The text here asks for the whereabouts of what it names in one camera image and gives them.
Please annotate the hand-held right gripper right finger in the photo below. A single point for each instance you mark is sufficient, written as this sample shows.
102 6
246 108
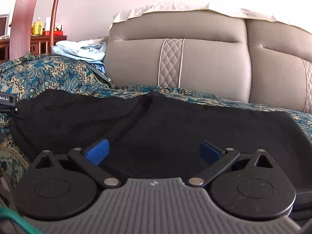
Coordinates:
209 152

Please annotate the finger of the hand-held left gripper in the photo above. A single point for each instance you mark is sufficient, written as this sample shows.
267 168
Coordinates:
11 109

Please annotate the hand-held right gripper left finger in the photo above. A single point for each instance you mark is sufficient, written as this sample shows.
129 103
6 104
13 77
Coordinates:
97 151

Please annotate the black pants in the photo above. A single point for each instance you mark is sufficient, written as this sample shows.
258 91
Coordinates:
170 126

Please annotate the carved wooden cabinet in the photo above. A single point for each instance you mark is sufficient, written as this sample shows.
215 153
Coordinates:
39 43

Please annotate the yellow bottle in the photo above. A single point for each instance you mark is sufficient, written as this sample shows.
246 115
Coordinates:
37 28

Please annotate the red box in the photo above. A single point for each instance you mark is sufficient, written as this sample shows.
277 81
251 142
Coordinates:
54 33

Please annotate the light blue cloth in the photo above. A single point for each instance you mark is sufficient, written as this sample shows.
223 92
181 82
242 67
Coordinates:
73 51

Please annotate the wooden chair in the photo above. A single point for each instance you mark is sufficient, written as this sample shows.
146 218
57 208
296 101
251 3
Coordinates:
24 17

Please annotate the white bottle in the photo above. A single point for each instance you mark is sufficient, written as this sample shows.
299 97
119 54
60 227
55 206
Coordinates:
47 24

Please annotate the beige leather sofa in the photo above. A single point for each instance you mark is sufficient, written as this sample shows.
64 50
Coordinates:
207 65

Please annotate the cream sofa cover cloth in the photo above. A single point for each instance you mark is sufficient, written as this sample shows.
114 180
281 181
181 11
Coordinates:
170 7

